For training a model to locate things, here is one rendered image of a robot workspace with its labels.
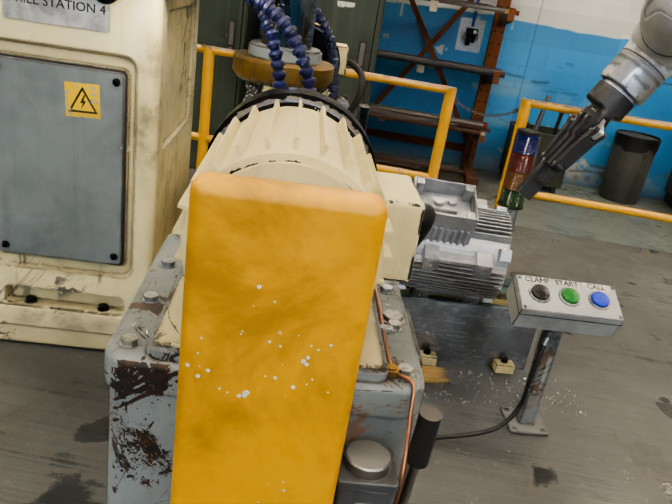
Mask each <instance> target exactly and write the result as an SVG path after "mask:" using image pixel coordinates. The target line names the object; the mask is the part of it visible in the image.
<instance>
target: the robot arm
mask: <svg viewBox="0 0 672 504"><path fill-rule="evenodd" d="M671 75H672V0H645V2H644V4H643V7H642V11H641V16H640V21H639V23H638V24H637V25H636V27H635V28H634V30H633V32H632V35H631V37H630V40H629V41H628V43H627V44H626V45H625V47H624V48H623V49H622V50H621V51H620V52H619V53H618V55H617V56H616V57H615V58H614V59H613V60H612V61H611V62H610V63H609V65H608V66H607V67H606V68H605V69H604V70H603V71H602V72H601V77H602V78H603V80H600V81H599V82H598V83H597V84H596V85H595V86H594V87H593V88H592V89H591V90H590V92H589V93H588V94H587V99H588V100H589V101H590V104H589V105H588V106H587V107H586V108H584V109H583V110H582V111H581V112H580V113H579V114H578V115H577V116H576V115H574V114H573V113H572V114H570V115H569V117H568V119H567V121H566V123H565V124H564V125H563V127H562V128H561V129H560V131H559V132H558V133H557V135H556V136H555V137H554V139H553V140H552V141H551V142H550V144H549V145H548V147H547V148H546V149H545V150H544V152H543V153H542V154H541V156H542V157H543V159H542V161H541V162H540V163H539V164H538V166H537V167H536V168H535V169H534V170H533V171H532V172H531V173H530V174H529V175H528V176H527V177H526V179H525V180H524V181H523V182H522V183H521V184H520V185H519V186H518V187H517V188H516V190H517V191H518V192H519V193H520V194H521V195H522V196H523V197H525V198H526V199H527V200H528V201H530V200H531V199H532V198H533V197H534V196H535V195H536V193H537V192H538V191H539V190H540V189H541V188H542V187H543V186H544V185H545V184H546V183H547V182H548V181H549V180H550V179H551V177H552V176H553V175H554V174H555V173H557V172H559V171H560V172H561V173H563V172H565V171H566V170H567V169H568V168H569V167H570V166H572V165H573V164H574V163H575V162H576V161H577V160H578V159H580V158H581V157H582V156H583V155H584V154H585V153H586V152H588V151H589V150H590V149H591V148H592V147H593V146H594V145H596V144H597V143H599V142H600V141H602V140H603V139H605V138H606V137H607V134H606V133H605V132H604V128H605V127H606V126H607V125H608V124H609V122H610V121H611V120H613V121H615V122H620V121H621V120H622V119H623V118H624V117H625V116H626V115H627V114H628V113H629V112H630V111H631V110H632V109H633V108H634V105H633V104H635V105H638V106H640V105H642V104H643V103H644V102H645V101H646V100H647V99H648V98H649V97H650V96H651V95H652V94H653V93H654V92H655V91H656V89H657V88H658V87H660V86H661V85H662V83H663V82H664V81H665V80H666V79H667V78H668V77H670V76H671Z"/></svg>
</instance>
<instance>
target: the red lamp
mask: <svg viewBox="0 0 672 504"><path fill-rule="evenodd" d="M536 156H537V155H535V156H528V155H523V154H519V153H516V152H514V151H512V150H511V154H510V158H509V162H508V165H507V168H508V169H509V170H510V171H513V172H516V173H521V174H530V173H531V172H532V171H533V170H532V169H533V167H534V163H535V159H536Z"/></svg>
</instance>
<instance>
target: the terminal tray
mask: <svg viewBox="0 0 672 504"><path fill-rule="evenodd" d="M419 179H422V180H423V182H420V181H419ZM413 183H414V185H415V187H416V189H417V191H418V193H419V195H420V197H421V199H422V201H423V203H428V204H430V205H431V206H433V207H434V210H435V212H436V216H435V220H434V223H433V226H432V228H431V230H430V231H429V233H428V234H427V236H426V237H425V238H424V241H426V240H427V239H429V240H430V242H432V241H433V240H436V242H437V243H439V242H440V241H442V242H443V244H445V243H446V242H449V244H450V245H452V244H453V243H455V245H456V246H458V245H459V244H462V246H463V247H465V246H466V245H469V242H470V240H471V237H472V235H473V233H474V230H475V228H476V225H477V222H478V208H477V195H476V186H475V185H469V184H463V183H457V182H450V181H444V180H438V179H431V178H425V177H419V176H415V178H414V182H413ZM468 187H472V190H469V189H468ZM470 213H473V214H474V216H470Z"/></svg>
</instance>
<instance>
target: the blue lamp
mask: <svg viewBox="0 0 672 504"><path fill-rule="evenodd" d="M541 138H542V137H541V136H540V137H532V136H527V135H523V134H520V133H518V132H517V131H516V135H515V138H514V139H515V140H514V142H513V147H512V151H514V152H516V153H519V154H523V155H528V156H535V155H537V153H538V152H537V151H538V148H539V144H540V142H541V141H540V140H541Z"/></svg>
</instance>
